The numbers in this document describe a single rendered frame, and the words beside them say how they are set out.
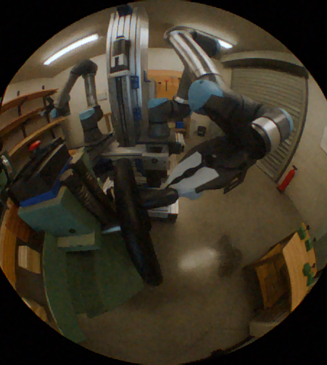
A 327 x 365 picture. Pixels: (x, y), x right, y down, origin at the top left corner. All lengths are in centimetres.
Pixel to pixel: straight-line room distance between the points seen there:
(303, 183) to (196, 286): 241
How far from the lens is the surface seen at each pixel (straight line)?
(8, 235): 37
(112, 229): 25
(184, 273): 105
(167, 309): 110
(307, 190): 265
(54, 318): 25
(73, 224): 19
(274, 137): 24
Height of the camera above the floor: 104
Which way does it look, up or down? 43 degrees down
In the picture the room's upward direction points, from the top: straight up
